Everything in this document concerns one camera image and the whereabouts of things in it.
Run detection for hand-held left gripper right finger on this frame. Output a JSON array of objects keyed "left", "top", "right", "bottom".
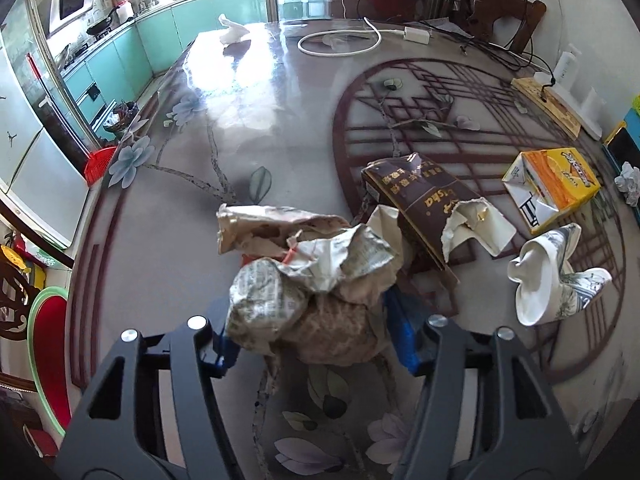
[{"left": 384, "top": 290, "right": 587, "bottom": 480}]

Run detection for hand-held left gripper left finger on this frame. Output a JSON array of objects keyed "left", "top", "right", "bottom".
[{"left": 52, "top": 304, "right": 246, "bottom": 480}]

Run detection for printed paper wad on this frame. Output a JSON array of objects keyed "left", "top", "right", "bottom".
[{"left": 225, "top": 224, "right": 405, "bottom": 367}]

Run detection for crumpled brown paper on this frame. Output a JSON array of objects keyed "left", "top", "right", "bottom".
[{"left": 216, "top": 203, "right": 351, "bottom": 257}]

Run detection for torn brown carton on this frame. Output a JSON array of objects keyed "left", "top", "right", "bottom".
[{"left": 361, "top": 152, "right": 518, "bottom": 283}]

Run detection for crushed patterned paper cup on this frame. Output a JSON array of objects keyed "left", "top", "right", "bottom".
[{"left": 507, "top": 223, "right": 614, "bottom": 327}]

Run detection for red stool with green rim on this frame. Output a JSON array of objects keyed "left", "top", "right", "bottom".
[{"left": 26, "top": 286, "right": 75, "bottom": 436}]

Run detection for yellow juice carton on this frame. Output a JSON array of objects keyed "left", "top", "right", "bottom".
[{"left": 501, "top": 147, "right": 602, "bottom": 235}]

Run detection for carved wooden chair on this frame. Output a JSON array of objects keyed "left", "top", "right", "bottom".
[{"left": 0, "top": 260, "right": 32, "bottom": 346}]

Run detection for red broom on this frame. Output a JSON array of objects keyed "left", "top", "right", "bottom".
[{"left": 26, "top": 52, "right": 118, "bottom": 184}]

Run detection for small waste basket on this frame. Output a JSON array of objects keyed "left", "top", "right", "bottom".
[{"left": 102, "top": 101, "right": 140, "bottom": 133}]

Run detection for white refrigerator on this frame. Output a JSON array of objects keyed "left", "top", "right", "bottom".
[{"left": 0, "top": 22, "right": 91, "bottom": 251}]

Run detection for crumpled white paper ball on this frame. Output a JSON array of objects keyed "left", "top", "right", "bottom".
[{"left": 615, "top": 161, "right": 640, "bottom": 206}]

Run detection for yellow picture board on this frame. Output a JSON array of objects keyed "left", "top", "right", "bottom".
[{"left": 511, "top": 76, "right": 583, "bottom": 140}]

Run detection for white power strip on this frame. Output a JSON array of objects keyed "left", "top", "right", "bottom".
[{"left": 534, "top": 71, "right": 607, "bottom": 142}]

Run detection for white cup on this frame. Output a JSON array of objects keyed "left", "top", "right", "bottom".
[{"left": 580, "top": 87, "right": 607, "bottom": 123}]

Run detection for teal kitchen base cabinets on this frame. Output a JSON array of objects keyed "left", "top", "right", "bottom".
[{"left": 60, "top": 0, "right": 268, "bottom": 136}]

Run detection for white bottle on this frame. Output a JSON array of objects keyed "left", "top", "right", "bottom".
[{"left": 555, "top": 44, "right": 583, "bottom": 89}]

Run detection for blue and green phone stand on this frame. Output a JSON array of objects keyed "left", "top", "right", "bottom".
[{"left": 602, "top": 95, "right": 640, "bottom": 176}]

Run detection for crumpled white tissue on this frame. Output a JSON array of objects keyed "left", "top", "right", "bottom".
[{"left": 218, "top": 14, "right": 252, "bottom": 46}]

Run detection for dark wooden chair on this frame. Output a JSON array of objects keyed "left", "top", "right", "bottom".
[{"left": 440, "top": 0, "right": 547, "bottom": 56}]

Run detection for black wok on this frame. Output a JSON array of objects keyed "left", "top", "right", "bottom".
[{"left": 86, "top": 16, "right": 117, "bottom": 37}]

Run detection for white charger cable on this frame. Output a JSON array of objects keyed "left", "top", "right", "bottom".
[{"left": 297, "top": 16, "right": 407, "bottom": 58}]

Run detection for black power cable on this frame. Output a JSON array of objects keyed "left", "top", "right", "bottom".
[{"left": 420, "top": 0, "right": 557, "bottom": 87}]

